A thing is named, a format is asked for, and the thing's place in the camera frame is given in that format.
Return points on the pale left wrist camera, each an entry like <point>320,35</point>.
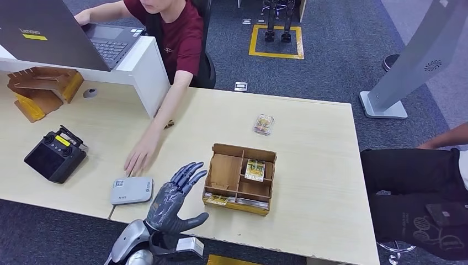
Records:
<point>190,247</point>

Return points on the wrapped gold card pack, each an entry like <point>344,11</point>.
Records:
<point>263,124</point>

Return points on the black smartphone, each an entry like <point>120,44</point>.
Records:
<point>446,214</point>

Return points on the person's left hand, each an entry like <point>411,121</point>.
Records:
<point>140,157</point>

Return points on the silver floor socket plate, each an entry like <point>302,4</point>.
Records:
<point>241,86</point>
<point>246,21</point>
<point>261,21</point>

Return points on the chrome stool base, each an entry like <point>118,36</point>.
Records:
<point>396,250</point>

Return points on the gold patterned ID card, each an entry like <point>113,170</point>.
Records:
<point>169,124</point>

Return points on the black robot leg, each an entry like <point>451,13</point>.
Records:
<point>270,25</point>
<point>287,25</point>

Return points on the white standing kiosk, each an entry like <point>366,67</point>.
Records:
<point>420,55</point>

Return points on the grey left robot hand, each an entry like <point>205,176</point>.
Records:
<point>170,204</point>

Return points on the person's right hand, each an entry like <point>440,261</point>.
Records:
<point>82,17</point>

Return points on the person's left forearm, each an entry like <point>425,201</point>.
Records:
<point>170,106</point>

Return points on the white desk riser shelf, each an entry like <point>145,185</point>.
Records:
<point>146,73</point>

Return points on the brown wooden divided box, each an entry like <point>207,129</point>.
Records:
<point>223,172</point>

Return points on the black controller with screen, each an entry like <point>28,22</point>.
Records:
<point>51,161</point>

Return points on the brown wooden rack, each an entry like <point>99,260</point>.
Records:
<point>40,98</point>

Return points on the yellow floor tape square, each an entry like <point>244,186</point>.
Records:
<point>276,55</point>

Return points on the person's right forearm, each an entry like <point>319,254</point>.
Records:
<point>109,8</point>
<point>446,138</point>

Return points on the person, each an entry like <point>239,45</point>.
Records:
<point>179,40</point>
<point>402,183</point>

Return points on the black round base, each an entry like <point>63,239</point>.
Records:
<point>389,62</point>

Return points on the grey round desk grommet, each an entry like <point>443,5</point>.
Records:
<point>90,93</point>

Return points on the dark grey laptop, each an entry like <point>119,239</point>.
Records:
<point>51,40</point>

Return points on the white plastic card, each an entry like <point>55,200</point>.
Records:
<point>252,203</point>

